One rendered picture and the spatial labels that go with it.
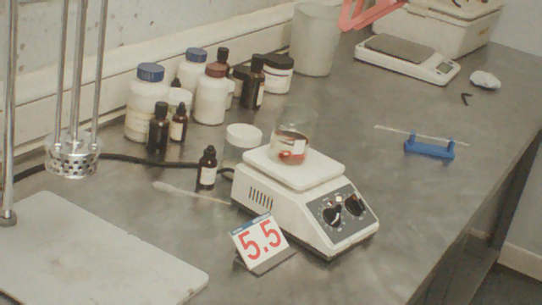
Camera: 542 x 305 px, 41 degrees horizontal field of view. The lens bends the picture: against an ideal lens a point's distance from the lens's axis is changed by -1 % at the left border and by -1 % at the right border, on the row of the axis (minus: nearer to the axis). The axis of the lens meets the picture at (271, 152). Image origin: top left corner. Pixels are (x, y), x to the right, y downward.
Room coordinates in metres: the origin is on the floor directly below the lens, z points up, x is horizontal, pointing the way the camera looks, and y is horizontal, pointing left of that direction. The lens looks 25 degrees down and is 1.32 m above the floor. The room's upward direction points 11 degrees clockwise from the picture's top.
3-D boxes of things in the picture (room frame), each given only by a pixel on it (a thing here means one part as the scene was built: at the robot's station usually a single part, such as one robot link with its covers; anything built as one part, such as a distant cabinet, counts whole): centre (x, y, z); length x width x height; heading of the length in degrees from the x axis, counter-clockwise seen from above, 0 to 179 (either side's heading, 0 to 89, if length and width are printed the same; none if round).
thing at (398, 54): (1.91, -0.31, 0.77); 0.26 x 0.19 x 0.05; 68
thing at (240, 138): (1.10, 0.05, 0.79); 0.06 x 0.06 x 0.08
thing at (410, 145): (1.35, -0.31, 0.77); 0.10 x 0.03 x 0.04; 91
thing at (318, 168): (1.01, -0.04, 0.83); 0.12 x 0.12 x 0.01; 54
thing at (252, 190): (0.99, -0.06, 0.79); 0.22 x 0.13 x 0.08; 54
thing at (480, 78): (1.86, -0.52, 0.77); 0.08 x 0.08 x 0.04; 68
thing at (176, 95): (1.24, 0.19, 0.78); 0.06 x 0.06 x 0.07
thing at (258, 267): (0.87, -0.01, 0.77); 0.09 x 0.06 x 0.04; 148
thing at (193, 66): (1.35, 0.18, 0.81); 0.06 x 0.06 x 0.11
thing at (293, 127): (1.01, -0.02, 0.88); 0.07 x 0.06 x 0.08; 70
